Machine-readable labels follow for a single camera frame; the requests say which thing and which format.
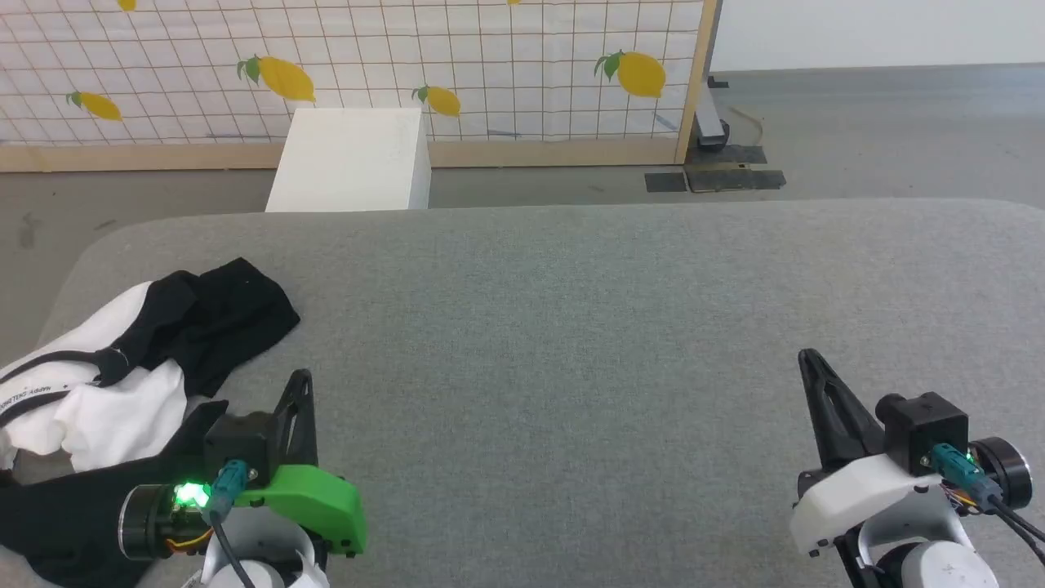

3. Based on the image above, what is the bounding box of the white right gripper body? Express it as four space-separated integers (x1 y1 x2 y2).
790 452 952 558

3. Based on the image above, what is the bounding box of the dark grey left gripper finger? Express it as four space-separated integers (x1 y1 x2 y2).
273 369 319 469
163 399 231 465

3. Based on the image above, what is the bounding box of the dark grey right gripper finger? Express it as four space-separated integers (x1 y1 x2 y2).
798 349 887 474

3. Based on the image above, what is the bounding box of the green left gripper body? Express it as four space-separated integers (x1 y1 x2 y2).
237 464 368 558

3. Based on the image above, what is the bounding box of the black and white shirt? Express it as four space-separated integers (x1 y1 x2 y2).
0 257 301 588

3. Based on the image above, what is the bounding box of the long black floor mat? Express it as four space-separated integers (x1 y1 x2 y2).
686 167 787 194

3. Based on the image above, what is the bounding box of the white box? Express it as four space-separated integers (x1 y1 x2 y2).
265 108 431 213

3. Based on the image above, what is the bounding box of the dark square floor mat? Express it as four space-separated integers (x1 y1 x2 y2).
688 145 768 167

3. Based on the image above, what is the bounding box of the grey metal screen foot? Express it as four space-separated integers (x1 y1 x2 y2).
696 75 731 152

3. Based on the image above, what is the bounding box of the white partition board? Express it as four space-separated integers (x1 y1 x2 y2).
709 0 1045 74

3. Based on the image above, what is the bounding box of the lemon print partition screen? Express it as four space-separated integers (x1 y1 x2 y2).
0 0 719 172

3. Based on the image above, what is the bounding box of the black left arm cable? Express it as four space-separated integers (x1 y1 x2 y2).
202 459 262 588

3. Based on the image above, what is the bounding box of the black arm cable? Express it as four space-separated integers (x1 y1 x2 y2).
202 459 262 588
931 443 1045 566

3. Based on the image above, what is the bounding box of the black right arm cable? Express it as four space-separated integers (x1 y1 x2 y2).
931 443 1045 566

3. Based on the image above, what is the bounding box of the thin beige floor cord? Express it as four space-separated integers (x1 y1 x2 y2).
729 105 766 145

